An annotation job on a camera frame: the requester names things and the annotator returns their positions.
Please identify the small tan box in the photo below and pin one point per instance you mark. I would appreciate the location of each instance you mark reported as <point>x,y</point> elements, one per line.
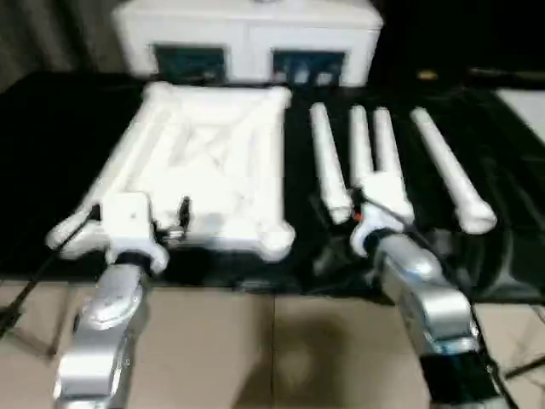
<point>427,75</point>

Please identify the white sideboard cabinet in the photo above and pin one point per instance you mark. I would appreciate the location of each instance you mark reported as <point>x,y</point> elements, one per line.
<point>247,25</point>

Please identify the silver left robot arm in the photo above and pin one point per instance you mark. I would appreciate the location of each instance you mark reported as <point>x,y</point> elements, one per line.
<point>102,307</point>

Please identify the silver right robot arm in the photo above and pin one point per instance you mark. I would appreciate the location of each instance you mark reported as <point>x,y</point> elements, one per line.
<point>426,289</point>

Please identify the white plastic table top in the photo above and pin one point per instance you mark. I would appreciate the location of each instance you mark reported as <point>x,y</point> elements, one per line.
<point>204,136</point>

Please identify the tall white bottle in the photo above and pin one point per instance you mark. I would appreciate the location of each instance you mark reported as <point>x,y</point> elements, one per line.
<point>301,73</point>

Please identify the grey curtain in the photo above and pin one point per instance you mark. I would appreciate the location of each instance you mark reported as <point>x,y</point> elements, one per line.
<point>51,38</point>

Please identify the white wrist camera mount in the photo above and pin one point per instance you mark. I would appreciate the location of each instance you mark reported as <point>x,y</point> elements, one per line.
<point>127,217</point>
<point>379,187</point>

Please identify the small white cup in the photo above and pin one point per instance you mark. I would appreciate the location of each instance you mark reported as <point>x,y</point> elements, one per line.
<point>325,77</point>

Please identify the white plastic table leg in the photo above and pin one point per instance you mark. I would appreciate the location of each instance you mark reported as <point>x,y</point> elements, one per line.
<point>447,170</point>
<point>359,145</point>
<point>325,149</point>
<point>387,149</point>

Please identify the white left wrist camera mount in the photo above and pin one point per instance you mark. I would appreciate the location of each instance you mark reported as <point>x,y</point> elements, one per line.
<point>127,217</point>

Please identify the black work mat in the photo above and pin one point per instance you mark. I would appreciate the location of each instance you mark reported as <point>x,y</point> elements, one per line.
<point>489,128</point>

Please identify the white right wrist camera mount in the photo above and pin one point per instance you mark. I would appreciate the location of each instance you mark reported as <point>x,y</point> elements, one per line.
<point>379,187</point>

